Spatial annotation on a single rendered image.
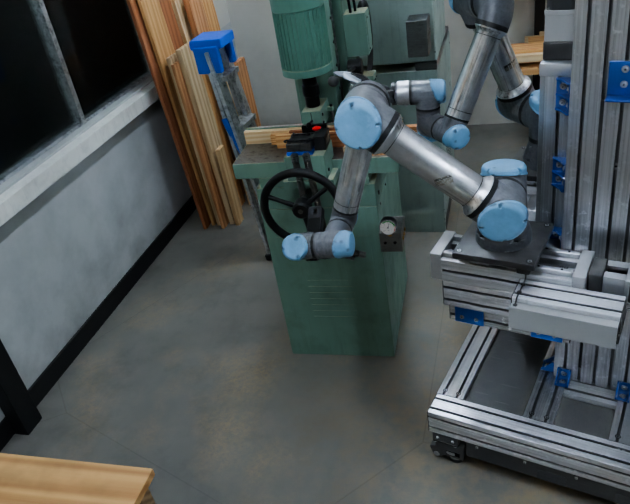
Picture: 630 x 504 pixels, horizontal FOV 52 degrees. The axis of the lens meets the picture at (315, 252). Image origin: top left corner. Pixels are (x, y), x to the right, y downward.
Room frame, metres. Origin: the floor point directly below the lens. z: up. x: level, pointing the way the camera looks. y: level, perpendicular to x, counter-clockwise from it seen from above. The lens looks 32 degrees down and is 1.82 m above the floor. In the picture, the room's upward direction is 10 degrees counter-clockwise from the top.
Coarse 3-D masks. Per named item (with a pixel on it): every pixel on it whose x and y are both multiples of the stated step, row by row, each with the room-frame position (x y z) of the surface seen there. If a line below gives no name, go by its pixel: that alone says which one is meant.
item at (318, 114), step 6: (324, 102) 2.26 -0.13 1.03; (306, 108) 2.23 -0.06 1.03; (312, 108) 2.22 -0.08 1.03; (318, 108) 2.21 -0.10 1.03; (324, 108) 2.24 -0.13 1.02; (306, 114) 2.20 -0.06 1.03; (312, 114) 2.19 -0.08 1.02; (318, 114) 2.18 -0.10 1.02; (324, 114) 2.23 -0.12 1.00; (306, 120) 2.20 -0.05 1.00; (318, 120) 2.18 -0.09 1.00; (324, 120) 2.22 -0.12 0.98
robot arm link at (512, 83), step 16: (464, 0) 1.94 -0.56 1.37; (464, 16) 1.98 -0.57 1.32; (512, 48) 2.01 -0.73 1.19; (496, 64) 1.99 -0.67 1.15; (512, 64) 1.98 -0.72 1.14; (496, 80) 2.02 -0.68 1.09; (512, 80) 1.99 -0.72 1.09; (528, 80) 2.01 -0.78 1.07; (496, 96) 2.09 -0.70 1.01; (512, 96) 1.99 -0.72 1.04; (512, 112) 2.00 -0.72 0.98
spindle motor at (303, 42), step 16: (272, 0) 2.20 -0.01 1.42; (288, 0) 2.15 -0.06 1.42; (304, 0) 2.15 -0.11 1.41; (320, 0) 2.19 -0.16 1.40; (272, 16) 2.23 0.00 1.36; (288, 16) 2.16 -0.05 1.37; (304, 16) 2.15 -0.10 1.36; (320, 16) 2.18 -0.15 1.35; (288, 32) 2.17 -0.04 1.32; (304, 32) 2.15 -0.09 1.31; (320, 32) 2.18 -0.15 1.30; (288, 48) 2.17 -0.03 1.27; (304, 48) 2.15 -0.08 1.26; (320, 48) 2.17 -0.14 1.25; (288, 64) 2.18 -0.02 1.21; (304, 64) 2.16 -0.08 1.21; (320, 64) 2.16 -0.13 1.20
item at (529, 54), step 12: (540, 0) 4.04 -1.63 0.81; (540, 12) 4.03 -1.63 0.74; (540, 24) 4.03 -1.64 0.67; (528, 36) 4.02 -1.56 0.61; (540, 36) 3.91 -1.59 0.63; (516, 48) 3.76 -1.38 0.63; (528, 48) 3.72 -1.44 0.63; (540, 48) 3.68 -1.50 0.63; (528, 60) 3.66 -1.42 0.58; (540, 60) 3.64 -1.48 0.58; (528, 72) 3.65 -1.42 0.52
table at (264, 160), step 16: (256, 144) 2.32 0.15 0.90; (240, 160) 2.19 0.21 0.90; (256, 160) 2.17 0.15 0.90; (272, 160) 2.14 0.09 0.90; (336, 160) 2.05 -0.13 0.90; (384, 160) 2.00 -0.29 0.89; (240, 176) 2.16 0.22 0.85; (256, 176) 2.14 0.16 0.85; (272, 176) 2.13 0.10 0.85; (336, 176) 2.00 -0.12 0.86
